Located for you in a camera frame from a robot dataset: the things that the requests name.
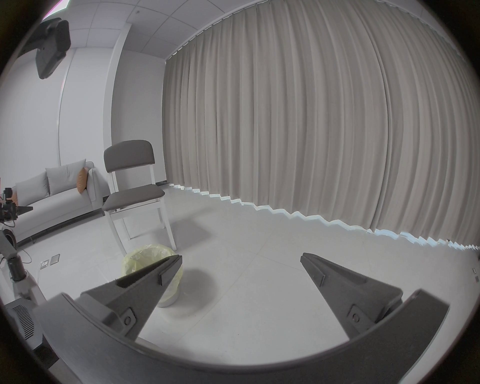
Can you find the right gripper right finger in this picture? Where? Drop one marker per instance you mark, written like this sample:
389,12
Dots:
348,292

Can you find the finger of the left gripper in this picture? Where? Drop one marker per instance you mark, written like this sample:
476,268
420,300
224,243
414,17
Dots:
24,209

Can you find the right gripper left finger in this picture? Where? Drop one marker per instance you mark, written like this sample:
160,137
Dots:
131,294

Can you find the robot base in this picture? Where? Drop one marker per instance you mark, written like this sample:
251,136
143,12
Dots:
26,322

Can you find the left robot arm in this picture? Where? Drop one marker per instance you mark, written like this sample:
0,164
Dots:
11,262

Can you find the white trash bin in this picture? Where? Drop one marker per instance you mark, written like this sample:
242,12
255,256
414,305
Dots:
167,300

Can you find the yellow plastic bag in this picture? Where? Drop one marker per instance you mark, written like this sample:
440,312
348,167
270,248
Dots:
140,258

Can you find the small grey cushion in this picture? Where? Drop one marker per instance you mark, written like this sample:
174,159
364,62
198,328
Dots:
33,189

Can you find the pale grey sofa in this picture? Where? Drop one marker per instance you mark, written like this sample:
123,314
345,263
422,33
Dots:
56,212

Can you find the large grey cushion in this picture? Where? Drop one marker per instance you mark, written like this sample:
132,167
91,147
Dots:
65,178

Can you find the orange cushion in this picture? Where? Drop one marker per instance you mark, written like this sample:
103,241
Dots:
82,180

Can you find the grey white chair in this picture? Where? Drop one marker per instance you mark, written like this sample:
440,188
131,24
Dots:
131,195

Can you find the beige curtain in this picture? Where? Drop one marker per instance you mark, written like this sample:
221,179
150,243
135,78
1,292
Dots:
285,123

